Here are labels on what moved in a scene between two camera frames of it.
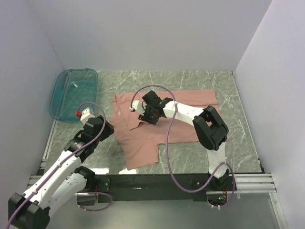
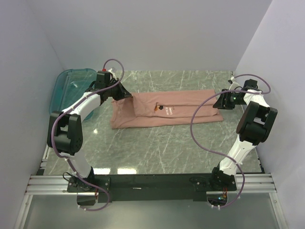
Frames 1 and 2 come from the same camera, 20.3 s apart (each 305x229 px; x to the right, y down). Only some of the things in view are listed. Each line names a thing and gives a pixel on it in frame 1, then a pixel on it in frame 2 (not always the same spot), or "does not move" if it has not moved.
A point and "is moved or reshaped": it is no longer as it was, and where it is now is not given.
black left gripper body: x=107 y=131 → x=113 y=91
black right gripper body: x=149 y=116 → x=230 y=101
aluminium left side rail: x=42 y=169 does not move
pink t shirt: x=138 y=140 is moved or reshaped
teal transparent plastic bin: x=74 y=90 does not move
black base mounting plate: x=153 y=188 does not move
